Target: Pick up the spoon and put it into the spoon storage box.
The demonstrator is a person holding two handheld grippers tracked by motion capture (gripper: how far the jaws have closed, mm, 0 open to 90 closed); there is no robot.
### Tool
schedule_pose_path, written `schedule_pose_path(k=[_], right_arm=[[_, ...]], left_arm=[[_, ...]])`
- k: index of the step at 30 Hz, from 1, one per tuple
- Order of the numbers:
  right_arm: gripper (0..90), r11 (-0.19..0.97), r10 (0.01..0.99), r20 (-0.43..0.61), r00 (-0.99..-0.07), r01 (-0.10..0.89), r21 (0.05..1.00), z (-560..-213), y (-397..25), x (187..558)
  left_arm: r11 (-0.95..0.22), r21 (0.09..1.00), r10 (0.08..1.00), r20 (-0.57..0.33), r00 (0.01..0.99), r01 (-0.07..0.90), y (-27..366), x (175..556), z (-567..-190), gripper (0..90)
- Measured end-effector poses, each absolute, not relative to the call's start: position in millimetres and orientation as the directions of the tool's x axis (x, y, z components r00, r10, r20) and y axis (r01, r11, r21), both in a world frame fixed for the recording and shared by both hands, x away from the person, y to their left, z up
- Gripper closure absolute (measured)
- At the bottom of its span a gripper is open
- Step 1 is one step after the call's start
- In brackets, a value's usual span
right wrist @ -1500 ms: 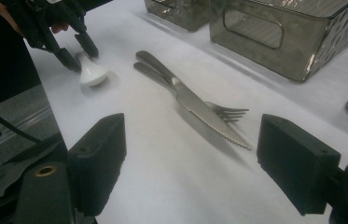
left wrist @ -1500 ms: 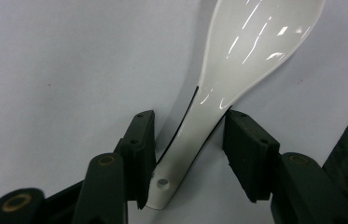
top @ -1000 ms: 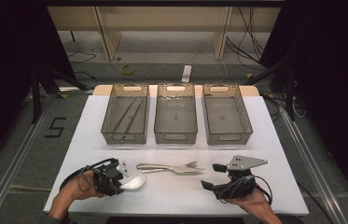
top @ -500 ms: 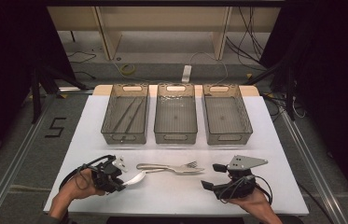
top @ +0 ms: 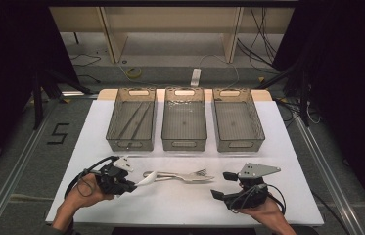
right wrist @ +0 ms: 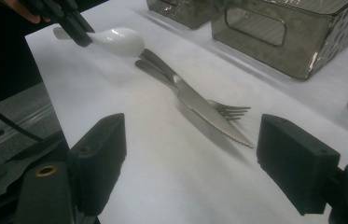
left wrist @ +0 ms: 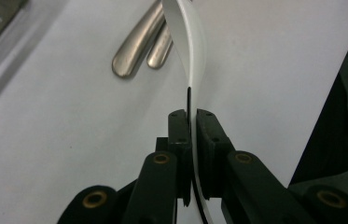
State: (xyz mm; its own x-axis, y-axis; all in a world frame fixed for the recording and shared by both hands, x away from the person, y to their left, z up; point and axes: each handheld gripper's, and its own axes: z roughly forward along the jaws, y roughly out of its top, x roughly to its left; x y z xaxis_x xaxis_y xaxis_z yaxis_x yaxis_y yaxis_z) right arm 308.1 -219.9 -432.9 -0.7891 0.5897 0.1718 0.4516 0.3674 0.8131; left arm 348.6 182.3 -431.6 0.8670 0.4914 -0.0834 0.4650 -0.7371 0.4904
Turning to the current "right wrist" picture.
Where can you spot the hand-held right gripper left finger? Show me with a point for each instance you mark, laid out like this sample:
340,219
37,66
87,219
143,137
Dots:
100,161

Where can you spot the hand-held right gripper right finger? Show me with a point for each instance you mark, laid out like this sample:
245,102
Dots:
299,165

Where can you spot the white ceramic spoon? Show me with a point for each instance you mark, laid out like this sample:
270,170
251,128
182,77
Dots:
122,42

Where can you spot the steel fork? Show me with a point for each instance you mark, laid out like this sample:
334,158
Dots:
233,112

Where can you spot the smoky transparent plastic bin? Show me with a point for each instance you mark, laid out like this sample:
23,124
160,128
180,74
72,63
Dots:
181,12
302,53

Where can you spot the steel serrated knife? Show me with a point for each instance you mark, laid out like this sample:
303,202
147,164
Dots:
202,109

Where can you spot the white table sheet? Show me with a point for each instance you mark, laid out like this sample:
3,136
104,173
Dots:
162,171

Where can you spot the black curtain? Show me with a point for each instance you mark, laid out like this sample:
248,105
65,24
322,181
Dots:
0,62

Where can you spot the aluminium floor rail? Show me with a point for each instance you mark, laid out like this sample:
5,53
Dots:
22,127

